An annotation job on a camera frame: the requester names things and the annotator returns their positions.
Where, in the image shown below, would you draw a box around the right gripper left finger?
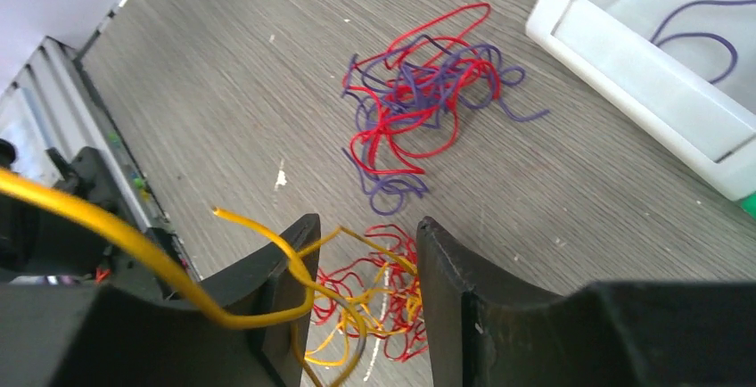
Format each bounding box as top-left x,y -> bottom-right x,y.
0,213 -> 322,387

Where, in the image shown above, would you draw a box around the purple red cable bundle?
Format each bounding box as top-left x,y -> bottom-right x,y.
341,2 -> 550,217

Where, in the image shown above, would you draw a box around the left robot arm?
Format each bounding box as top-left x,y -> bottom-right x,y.
1,147 -> 178,300

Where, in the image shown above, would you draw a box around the white plastic bin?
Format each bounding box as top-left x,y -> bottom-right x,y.
526,0 -> 755,201

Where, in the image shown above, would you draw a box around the green plastic bin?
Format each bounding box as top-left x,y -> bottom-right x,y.
739,193 -> 756,219

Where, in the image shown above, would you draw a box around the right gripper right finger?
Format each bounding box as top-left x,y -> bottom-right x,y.
416,217 -> 755,386

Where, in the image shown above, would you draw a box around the yellow red cable bundle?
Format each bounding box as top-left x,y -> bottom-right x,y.
304,223 -> 430,367

